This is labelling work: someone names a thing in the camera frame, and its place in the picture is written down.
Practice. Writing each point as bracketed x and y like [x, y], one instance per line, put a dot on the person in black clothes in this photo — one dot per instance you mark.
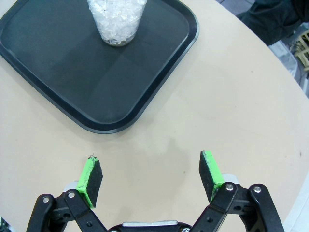
[270, 19]

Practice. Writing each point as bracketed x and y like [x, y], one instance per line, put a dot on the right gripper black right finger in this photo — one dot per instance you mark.
[210, 178]

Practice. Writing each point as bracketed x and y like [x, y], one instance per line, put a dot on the beige wicker basket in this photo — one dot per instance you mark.
[301, 50]

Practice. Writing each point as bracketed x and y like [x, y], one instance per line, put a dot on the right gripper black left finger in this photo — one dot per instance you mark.
[90, 183]

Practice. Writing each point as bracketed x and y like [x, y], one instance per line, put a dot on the tall clear iced cup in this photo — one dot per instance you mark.
[116, 21]

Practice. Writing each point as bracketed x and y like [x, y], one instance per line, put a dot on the black serving tray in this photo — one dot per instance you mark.
[72, 72]

